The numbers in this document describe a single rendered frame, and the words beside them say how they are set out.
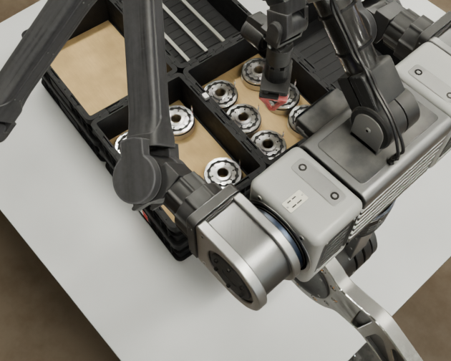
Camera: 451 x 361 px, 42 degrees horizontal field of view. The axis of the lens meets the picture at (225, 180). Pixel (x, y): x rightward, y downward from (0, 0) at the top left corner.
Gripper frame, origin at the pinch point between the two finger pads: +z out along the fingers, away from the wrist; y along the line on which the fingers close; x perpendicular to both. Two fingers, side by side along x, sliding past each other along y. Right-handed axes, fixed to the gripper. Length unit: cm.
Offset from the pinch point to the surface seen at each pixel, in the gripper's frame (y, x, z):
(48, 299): 31, -76, 106
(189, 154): 5.9, -21.3, 23.2
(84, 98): -8, -56, 23
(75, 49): -26, -64, 24
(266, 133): -2.7, -0.8, 20.3
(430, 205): 4, 49, 36
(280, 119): -10.1, 2.5, 23.4
